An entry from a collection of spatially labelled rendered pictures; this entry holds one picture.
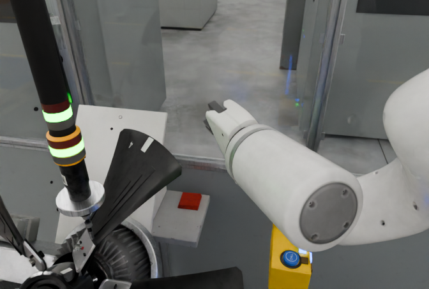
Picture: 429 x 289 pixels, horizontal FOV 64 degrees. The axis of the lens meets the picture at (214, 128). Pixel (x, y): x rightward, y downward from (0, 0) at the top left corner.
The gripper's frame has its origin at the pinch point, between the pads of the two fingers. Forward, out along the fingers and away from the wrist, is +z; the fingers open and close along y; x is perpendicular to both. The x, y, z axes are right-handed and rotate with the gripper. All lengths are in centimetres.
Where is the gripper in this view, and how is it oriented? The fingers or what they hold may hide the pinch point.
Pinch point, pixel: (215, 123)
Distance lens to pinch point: 59.4
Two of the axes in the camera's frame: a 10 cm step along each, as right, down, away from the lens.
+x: -8.6, 4.8, -1.6
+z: -3.2, -2.7, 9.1
